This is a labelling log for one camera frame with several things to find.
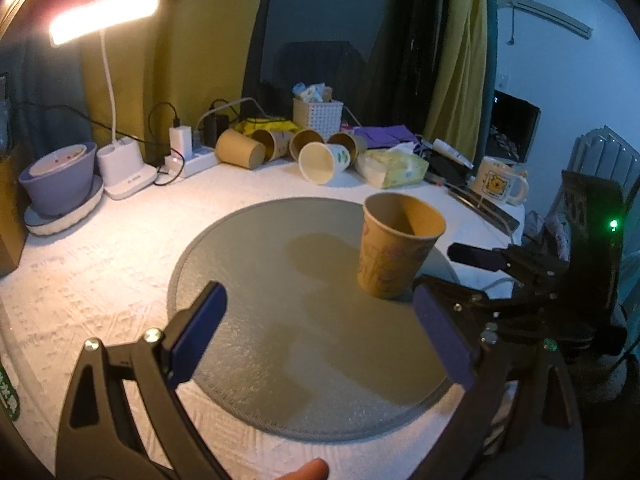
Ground brown wooden box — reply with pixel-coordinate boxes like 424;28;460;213
0;144;32;278

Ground white woven basket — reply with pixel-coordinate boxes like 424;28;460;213
292;97;345;134

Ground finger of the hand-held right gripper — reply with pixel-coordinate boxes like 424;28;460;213
416;274;568;343
448;242;572;283

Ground purple bowl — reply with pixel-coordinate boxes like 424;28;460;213
18;141;98;219

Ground person's left hand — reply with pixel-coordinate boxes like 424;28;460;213
280;457;331;480

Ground brown printed paper cup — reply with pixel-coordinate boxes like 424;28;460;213
357;191;447;301

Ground plain brown paper cup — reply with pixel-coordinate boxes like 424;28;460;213
215;128;266;170

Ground white desk lamp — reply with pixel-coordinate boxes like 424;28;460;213
48;0;162;201

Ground white mug with yellow bear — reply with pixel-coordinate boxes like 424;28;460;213
472;156;530;206

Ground white power strip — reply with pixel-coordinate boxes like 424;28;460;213
164;146;220;179

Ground black cable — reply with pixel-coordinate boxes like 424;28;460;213
9;101;182;187

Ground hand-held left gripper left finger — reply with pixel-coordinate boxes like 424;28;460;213
55;281;236;480

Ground white tube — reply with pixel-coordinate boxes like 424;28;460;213
432;138;475;170

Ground black power adapter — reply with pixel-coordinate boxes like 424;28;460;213
202;113;231;147

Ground yellow tissue pack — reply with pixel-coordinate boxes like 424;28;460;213
354;148;430;190

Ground yellow curtain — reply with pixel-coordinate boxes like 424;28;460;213
80;0;277;162
424;0;489;137

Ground packets in basket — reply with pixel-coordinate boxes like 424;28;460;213
292;82;334;104

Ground round grey mat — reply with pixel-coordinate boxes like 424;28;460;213
167;197;462;444

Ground white cable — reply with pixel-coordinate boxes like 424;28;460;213
197;97;267;127

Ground white cup with green print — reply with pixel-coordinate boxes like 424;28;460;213
298;142;363;186

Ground black phone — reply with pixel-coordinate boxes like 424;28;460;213
425;154;472;187

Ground white air conditioner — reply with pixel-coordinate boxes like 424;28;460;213
495;0;594;39

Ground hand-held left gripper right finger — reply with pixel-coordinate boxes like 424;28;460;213
412;284;583;480

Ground white charger plug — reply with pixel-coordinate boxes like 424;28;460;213
169;125;194;157

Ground white radiator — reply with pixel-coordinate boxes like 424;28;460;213
565;126;640;203

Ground purple cloth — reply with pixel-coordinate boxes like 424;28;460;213
352;124;422;151

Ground dark laptop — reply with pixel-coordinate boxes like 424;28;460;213
486;88;542;164

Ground white textured tablecloth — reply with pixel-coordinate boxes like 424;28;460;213
0;152;526;480

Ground yellow bag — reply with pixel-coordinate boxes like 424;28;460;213
233;117;301;136

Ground white round plate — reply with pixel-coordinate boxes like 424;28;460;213
24;175;105;237

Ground dark curtain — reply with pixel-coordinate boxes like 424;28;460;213
369;0;457;137

